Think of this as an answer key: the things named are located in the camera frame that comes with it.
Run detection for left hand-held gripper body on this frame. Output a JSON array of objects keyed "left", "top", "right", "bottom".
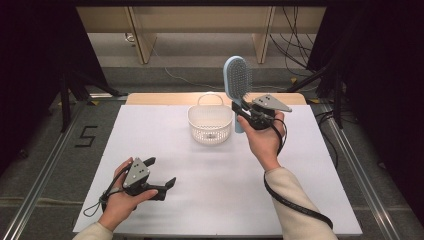
[{"left": 122, "top": 157, "right": 168, "bottom": 202}]

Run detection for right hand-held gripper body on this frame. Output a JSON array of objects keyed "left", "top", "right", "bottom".
[{"left": 244, "top": 94, "right": 293, "bottom": 131}]

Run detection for light blue hairbrush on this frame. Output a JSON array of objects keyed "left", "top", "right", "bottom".
[{"left": 222, "top": 55, "right": 254, "bottom": 134}]

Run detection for white plastic basket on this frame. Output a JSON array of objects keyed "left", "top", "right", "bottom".
[{"left": 187, "top": 93, "right": 234, "bottom": 146}]

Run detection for person's left hand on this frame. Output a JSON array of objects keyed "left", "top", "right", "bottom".
[{"left": 98, "top": 157, "right": 160, "bottom": 232}]

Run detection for person's right hand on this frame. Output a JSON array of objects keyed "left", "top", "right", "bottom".
[{"left": 237, "top": 110, "right": 287, "bottom": 172}]

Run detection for white table sheet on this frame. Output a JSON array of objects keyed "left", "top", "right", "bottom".
[{"left": 72, "top": 104, "right": 364, "bottom": 237}]

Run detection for black tripod stand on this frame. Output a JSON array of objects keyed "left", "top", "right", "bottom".
[
  {"left": 59, "top": 71, "right": 128, "bottom": 134},
  {"left": 286, "top": 66, "right": 344, "bottom": 129}
]

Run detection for beige wooden desk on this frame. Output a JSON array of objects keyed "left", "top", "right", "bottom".
[{"left": 76, "top": 6, "right": 327, "bottom": 65}]

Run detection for black curtain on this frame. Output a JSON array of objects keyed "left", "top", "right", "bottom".
[
  {"left": 0, "top": 0, "right": 108, "bottom": 176},
  {"left": 306, "top": 0, "right": 424, "bottom": 216}
]

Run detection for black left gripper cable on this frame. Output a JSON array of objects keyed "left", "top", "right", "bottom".
[{"left": 82, "top": 163, "right": 134, "bottom": 218}]

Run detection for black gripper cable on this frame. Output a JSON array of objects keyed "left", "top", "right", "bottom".
[
  {"left": 82, "top": 163, "right": 134, "bottom": 218},
  {"left": 263, "top": 118, "right": 334, "bottom": 230}
]

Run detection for bundle of black cables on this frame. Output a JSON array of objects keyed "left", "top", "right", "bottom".
[{"left": 269, "top": 6, "right": 321, "bottom": 78}]

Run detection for white floor cable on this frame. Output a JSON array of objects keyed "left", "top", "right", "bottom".
[{"left": 151, "top": 46, "right": 288, "bottom": 92}]

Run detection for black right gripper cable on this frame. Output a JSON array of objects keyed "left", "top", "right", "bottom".
[{"left": 263, "top": 118, "right": 334, "bottom": 230}]

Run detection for metal floor rail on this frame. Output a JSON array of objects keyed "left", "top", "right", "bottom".
[
  {"left": 0, "top": 99, "right": 88, "bottom": 240},
  {"left": 319, "top": 103, "right": 401, "bottom": 240}
]

